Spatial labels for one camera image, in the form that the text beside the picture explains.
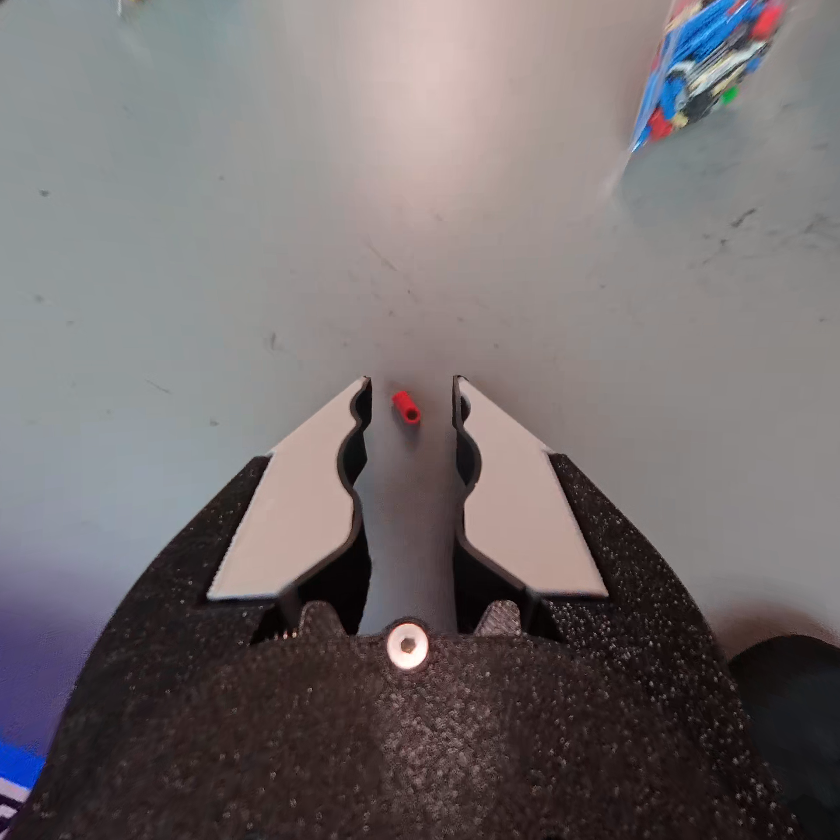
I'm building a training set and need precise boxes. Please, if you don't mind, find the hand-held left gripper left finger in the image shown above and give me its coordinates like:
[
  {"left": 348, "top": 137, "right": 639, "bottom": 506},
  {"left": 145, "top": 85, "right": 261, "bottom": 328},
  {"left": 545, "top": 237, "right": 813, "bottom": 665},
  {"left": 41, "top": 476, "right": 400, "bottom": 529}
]
[{"left": 206, "top": 375, "right": 374, "bottom": 636}]

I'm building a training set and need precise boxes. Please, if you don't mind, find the grey desk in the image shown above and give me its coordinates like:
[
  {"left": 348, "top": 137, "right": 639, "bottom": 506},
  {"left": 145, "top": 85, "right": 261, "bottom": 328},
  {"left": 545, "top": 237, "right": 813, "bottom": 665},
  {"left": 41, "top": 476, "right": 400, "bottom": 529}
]
[{"left": 0, "top": 0, "right": 840, "bottom": 795}]

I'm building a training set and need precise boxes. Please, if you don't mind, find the blue printed box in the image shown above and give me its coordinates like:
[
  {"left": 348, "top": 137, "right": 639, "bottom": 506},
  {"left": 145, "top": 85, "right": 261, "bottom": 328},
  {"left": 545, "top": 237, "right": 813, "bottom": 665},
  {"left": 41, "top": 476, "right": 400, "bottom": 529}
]
[{"left": 0, "top": 740, "right": 47, "bottom": 826}]

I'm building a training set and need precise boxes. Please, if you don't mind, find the clear bag of toy bricks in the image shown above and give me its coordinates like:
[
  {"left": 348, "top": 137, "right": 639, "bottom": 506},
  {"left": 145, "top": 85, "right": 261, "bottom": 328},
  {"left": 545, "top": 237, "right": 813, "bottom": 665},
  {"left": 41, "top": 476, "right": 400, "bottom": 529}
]
[{"left": 629, "top": 0, "right": 788, "bottom": 155}]

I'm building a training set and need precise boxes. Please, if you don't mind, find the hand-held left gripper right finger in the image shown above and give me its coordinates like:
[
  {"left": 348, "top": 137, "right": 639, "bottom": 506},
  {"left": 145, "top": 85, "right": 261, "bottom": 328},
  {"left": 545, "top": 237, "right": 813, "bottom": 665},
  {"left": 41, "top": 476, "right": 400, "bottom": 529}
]
[{"left": 451, "top": 374, "right": 610, "bottom": 635}]

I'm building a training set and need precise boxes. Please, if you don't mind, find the black rounded object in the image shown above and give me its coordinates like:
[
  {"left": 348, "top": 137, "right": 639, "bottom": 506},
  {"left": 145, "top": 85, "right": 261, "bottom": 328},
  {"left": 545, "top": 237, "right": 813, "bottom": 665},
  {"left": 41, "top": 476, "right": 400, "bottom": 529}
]
[{"left": 727, "top": 633, "right": 840, "bottom": 840}]

